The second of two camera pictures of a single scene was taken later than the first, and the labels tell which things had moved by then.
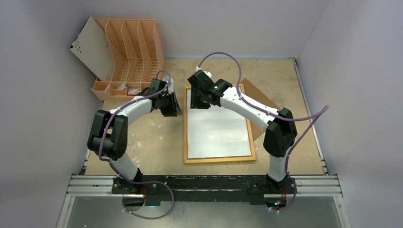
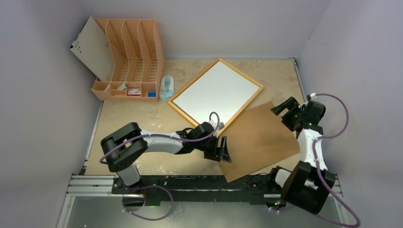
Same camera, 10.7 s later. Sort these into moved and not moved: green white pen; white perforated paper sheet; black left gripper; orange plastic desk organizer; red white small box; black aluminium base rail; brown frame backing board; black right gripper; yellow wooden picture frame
Moved: yellow wooden picture frame; brown frame backing board; black left gripper; black right gripper
Not moved: white perforated paper sheet; orange plastic desk organizer; black aluminium base rail; red white small box; green white pen
